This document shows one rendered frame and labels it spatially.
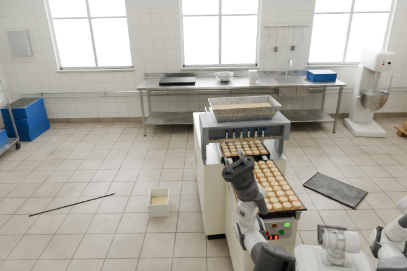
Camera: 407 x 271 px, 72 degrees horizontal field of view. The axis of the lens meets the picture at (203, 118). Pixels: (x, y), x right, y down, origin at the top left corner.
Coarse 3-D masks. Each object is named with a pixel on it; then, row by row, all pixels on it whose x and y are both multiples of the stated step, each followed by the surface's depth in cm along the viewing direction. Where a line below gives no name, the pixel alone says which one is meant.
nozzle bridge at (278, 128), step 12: (204, 120) 234; (216, 120) 234; (252, 120) 232; (264, 120) 232; (276, 120) 231; (288, 120) 231; (204, 132) 223; (216, 132) 233; (228, 132) 234; (252, 132) 236; (276, 132) 239; (288, 132) 230; (204, 144) 226; (276, 144) 252; (204, 156) 242
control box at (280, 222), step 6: (264, 222) 169; (270, 222) 169; (276, 222) 170; (282, 222) 170; (288, 222) 170; (270, 228) 171; (276, 228) 171; (282, 228) 172; (288, 228) 172; (270, 234) 173; (276, 234) 173; (282, 234) 174; (288, 234) 174
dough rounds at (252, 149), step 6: (222, 144) 250; (228, 144) 250; (246, 144) 250; (252, 144) 249; (258, 144) 249; (222, 150) 243; (228, 150) 239; (234, 150) 239; (246, 150) 239; (252, 150) 241; (258, 150) 242; (264, 150) 238; (228, 156) 232
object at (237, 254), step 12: (228, 192) 229; (228, 204) 232; (228, 216) 235; (264, 216) 174; (276, 216) 174; (288, 216) 174; (228, 228) 239; (228, 240) 243; (276, 240) 179; (288, 240) 180; (240, 252) 192; (240, 264) 194; (252, 264) 184
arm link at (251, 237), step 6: (234, 228) 125; (264, 228) 124; (240, 234) 123; (246, 234) 121; (252, 234) 118; (258, 234) 117; (264, 234) 122; (240, 240) 122; (246, 240) 117; (252, 240) 113; (258, 240) 111; (264, 240) 111; (246, 246) 116; (252, 246) 109
